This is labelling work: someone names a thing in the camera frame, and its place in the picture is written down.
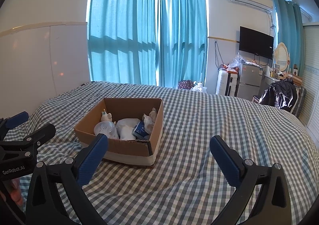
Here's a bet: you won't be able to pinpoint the oval white vanity mirror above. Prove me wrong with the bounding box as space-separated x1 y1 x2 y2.
274 42 291 72

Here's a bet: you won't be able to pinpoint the narrow teal curtain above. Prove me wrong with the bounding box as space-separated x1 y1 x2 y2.
273 0 306 73

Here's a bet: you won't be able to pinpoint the white suitcase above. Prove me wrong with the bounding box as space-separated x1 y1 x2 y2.
216 69 240 97

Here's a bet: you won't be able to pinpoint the brown cardboard box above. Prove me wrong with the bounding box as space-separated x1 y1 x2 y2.
74 97 164 168

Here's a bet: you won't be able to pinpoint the person's left hand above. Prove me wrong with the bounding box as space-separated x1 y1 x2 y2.
9 178 25 207

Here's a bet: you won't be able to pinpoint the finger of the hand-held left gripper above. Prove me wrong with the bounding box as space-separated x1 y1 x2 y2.
0 112 29 138
0 123 56 152

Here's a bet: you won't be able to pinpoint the clear floss pick jar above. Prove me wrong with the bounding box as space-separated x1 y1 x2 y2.
94 121 119 139

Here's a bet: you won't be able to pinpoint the blue wall cable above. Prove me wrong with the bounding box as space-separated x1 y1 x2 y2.
214 40 225 68

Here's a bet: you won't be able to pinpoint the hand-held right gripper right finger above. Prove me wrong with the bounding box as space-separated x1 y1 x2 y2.
209 135 292 225

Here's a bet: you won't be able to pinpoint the black wall television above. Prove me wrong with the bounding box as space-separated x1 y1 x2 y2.
239 26 274 60

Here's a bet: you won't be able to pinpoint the small brown desk box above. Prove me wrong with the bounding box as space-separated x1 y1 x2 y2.
290 74 303 86

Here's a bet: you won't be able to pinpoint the wide teal curtain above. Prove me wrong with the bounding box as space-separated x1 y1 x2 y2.
87 0 160 86

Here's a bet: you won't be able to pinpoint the dark floral bag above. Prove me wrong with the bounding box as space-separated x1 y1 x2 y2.
178 80 197 89

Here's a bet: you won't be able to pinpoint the silver mini fridge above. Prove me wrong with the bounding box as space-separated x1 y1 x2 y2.
235 62 264 99

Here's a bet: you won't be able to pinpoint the white plastic bag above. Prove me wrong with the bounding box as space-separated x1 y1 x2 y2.
191 81 208 93

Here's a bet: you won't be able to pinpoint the white slatted wardrobe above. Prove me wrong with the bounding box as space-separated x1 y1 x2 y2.
298 22 319 141

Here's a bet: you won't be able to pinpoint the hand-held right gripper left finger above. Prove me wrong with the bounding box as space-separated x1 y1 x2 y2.
26 133 109 225

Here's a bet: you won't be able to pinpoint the blue printed packet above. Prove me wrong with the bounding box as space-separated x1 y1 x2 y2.
132 121 151 140

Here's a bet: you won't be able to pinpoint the beige plush toy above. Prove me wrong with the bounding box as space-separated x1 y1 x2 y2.
143 108 158 135

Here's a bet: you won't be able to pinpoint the white knit glove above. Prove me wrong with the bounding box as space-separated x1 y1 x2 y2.
116 118 141 140

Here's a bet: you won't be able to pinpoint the white partition panel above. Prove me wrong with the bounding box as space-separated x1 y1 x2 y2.
0 22 91 118

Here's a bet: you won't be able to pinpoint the checkered blanket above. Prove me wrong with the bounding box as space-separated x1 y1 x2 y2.
0 80 319 225

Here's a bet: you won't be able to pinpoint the white dressing table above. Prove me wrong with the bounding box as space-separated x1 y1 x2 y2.
263 75 277 88

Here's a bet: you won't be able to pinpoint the black jacket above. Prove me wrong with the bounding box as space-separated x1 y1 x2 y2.
259 79 298 112

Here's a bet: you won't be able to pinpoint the clear plastic bags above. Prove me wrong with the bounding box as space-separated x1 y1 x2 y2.
228 53 250 68

